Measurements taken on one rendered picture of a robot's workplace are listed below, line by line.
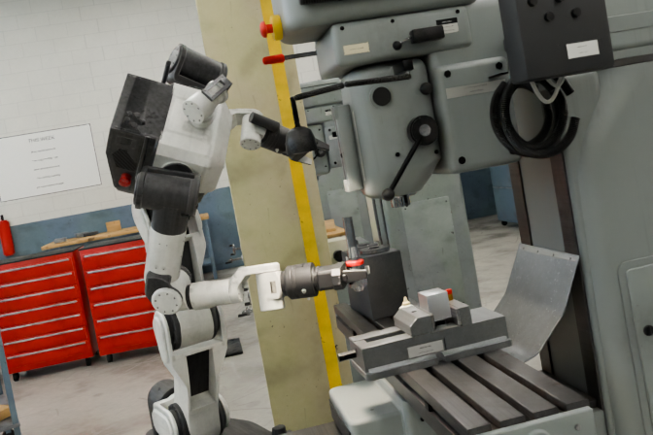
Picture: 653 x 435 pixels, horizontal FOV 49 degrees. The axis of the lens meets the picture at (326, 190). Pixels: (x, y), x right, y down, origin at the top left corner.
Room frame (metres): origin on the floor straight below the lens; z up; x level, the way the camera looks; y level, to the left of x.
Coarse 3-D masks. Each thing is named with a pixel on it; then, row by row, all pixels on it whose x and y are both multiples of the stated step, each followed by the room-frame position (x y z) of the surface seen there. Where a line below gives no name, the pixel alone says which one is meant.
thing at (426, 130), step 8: (416, 120) 1.65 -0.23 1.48; (424, 120) 1.66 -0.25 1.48; (432, 120) 1.66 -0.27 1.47; (408, 128) 1.66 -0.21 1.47; (416, 128) 1.65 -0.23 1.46; (424, 128) 1.65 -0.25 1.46; (432, 128) 1.66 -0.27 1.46; (408, 136) 1.67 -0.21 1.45; (416, 136) 1.65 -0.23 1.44; (424, 136) 1.65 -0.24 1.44; (432, 136) 1.66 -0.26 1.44; (416, 144) 1.65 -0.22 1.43; (424, 144) 1.66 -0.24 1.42; (408, 160) 1.65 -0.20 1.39; (400, 168) 1.64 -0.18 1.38; (400, 176) 1.64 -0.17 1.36; (392, 184) 1.64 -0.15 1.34; (384, 192) 1.63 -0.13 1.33; (392, 192) 1.63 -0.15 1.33
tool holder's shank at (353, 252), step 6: (348, 222) 1.79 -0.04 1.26; (348, 228) 1.79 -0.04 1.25; (348, 234) 1.79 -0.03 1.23; (354, 234) 1.79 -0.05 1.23; (348, 240) 1.79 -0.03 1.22; (354, 240) 1.79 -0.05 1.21; (348, 246) 1.79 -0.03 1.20; (354, 246) 1.79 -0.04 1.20; (348, 252) 1.79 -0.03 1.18; (354, 252) 1.78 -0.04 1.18; (354, 258) 1.79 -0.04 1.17
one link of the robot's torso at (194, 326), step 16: (144, 224) 2.09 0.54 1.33; (192, 224) 2.18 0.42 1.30; (144, 240) 2.10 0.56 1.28; (192, 240) 2.12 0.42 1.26; (192, 256) 2.15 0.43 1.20; (192, 272) 2.16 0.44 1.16; (176, 320) 2.06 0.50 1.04; (192, 320) 2.08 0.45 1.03; (208, 320) 2.11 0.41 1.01; (176, 336) 2.06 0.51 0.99; (192, 336) 2.09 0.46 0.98; (208, 336) 2.12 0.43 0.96
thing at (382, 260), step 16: (368, 256) 2.06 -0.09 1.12; (384, 256) 2.07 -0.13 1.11; (400, 256) 2.09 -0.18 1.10; (384, 272) 2.07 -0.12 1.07; (400, 272) 2.08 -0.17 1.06; (352, 288) 2.21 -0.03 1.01; (368, 288) 2.06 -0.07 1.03; (384, 288) 2.07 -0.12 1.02; (400, 288) 2.08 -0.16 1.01; (352, 304) 2.24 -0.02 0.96; (368, 304) 2.07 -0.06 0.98; (384, 304) 2.07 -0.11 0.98; (400, 304) 2.08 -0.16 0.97
